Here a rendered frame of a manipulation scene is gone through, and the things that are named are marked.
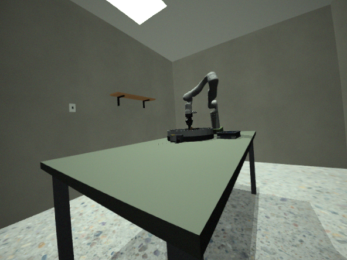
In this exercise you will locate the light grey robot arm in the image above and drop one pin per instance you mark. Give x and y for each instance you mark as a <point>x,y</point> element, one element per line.
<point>213,80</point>

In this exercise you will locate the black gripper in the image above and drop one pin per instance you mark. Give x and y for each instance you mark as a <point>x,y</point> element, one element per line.
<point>189,120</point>

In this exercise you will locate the grey round turntable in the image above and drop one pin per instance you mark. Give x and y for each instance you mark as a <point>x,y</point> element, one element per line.
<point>186,135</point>

